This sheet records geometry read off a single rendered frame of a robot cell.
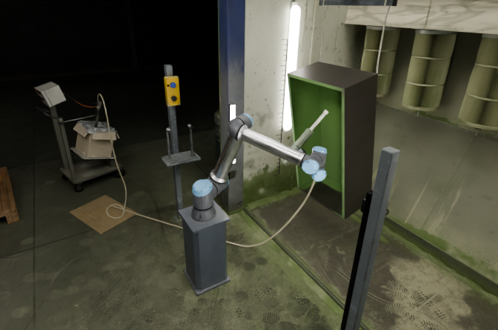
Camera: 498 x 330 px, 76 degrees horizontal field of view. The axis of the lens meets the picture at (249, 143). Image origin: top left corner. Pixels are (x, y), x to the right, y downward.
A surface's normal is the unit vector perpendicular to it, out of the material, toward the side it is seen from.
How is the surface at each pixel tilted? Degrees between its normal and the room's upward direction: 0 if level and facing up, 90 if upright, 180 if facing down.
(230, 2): 90
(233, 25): 90
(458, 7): 90
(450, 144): 57
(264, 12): 90
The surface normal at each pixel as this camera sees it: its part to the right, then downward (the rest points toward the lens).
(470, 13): -0.85, 0.19
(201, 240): 0.53, 0.35
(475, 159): -0.70, -0.33
